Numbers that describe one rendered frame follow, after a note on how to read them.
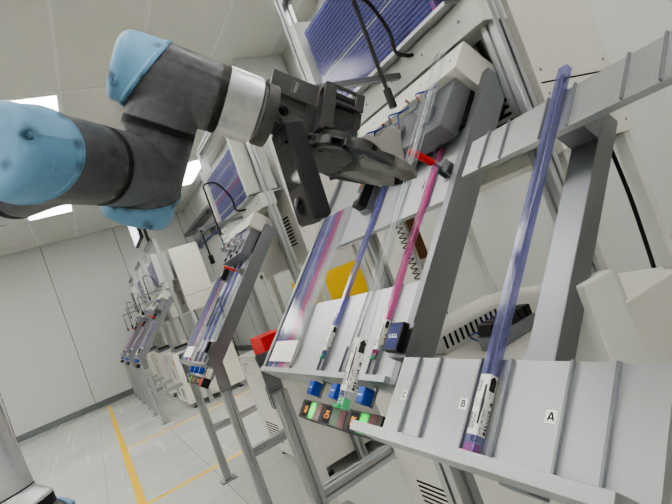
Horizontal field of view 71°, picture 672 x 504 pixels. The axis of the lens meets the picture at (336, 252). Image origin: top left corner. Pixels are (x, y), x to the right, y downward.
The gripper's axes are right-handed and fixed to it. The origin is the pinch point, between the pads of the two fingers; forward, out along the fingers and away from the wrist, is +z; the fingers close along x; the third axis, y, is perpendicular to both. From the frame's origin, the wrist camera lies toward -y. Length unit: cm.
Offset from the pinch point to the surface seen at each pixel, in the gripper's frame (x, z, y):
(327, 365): 49, 16, -23
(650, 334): 20, 84, -6
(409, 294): 25.3, 19.4, -8.6
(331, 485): 89, 41, -56
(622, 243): 97, 192, 59
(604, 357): -13.0, 20.2, -19.6
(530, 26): 20, 44, 61
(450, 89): 24, 25, 38
